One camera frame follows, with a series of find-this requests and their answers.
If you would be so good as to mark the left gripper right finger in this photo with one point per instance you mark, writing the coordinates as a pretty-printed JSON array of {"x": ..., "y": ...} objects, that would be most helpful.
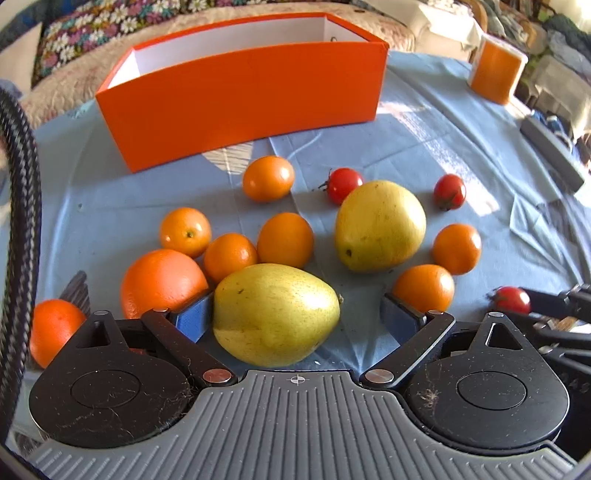
[{"x": 420, "y": 338}]

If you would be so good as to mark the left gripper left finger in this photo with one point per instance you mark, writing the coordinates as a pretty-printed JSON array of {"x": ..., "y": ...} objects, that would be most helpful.
[{"x": 178, "y": 334}]

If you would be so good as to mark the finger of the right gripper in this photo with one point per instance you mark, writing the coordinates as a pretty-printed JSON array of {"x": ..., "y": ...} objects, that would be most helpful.
[{"x": 558, "y": 326}]

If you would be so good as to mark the red cherry tomato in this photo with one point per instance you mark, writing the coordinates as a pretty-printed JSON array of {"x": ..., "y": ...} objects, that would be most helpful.
[
  {"x": 340, "y": 183},
  {"x": 512, "y": 299},
  {"x": 450, "y": 192}
]

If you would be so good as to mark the yellow-green pear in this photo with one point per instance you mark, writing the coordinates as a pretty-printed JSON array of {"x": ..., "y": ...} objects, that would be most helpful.
[
  {"x": 379, "y": 226},
  {"x": 272, "y": 315}
]

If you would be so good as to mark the small orange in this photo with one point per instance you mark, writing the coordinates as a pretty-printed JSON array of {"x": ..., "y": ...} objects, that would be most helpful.
[{"x": 54, "y": 322}]

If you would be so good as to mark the large orange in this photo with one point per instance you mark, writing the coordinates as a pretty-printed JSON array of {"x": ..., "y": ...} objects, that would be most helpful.
[{"x": 161, "y": 279}]

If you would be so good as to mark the mandarin with stem dot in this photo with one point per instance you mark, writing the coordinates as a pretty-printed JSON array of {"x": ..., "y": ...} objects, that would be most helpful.
[{"x": 185, "y": 230}]

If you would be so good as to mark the blue tablecloth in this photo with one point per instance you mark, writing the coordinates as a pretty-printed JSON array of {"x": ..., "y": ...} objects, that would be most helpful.
[{"x": 98, "y": 217}]

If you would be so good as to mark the orange cardboard box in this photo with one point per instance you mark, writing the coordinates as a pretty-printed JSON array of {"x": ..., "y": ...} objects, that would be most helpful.
[{"x": 261, "y": 98}]

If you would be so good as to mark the orange cup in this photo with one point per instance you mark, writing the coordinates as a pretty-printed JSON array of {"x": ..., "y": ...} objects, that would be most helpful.
[{"x": 496, "y": 70}]

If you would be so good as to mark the floral cushion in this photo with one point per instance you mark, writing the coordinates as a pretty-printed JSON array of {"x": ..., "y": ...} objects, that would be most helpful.
[{"x": 74, "y": 28}]

